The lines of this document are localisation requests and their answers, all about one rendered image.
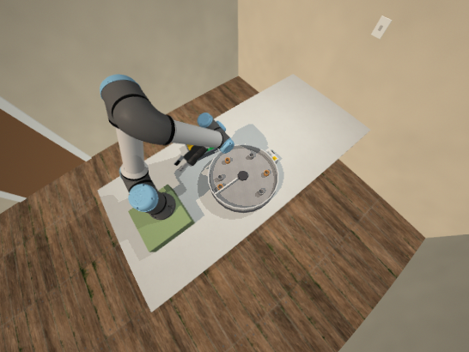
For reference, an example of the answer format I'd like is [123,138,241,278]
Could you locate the grey round turntable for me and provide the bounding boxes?
[208,144,279,213]

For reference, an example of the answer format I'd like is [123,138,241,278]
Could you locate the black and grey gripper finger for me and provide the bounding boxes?
[174,155,185,166]
[178,162,192,172]

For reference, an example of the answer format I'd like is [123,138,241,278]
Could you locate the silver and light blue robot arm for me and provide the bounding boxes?
[100,75,235,220]

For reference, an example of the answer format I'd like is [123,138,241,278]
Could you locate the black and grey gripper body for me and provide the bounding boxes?
[183,145,210,166]

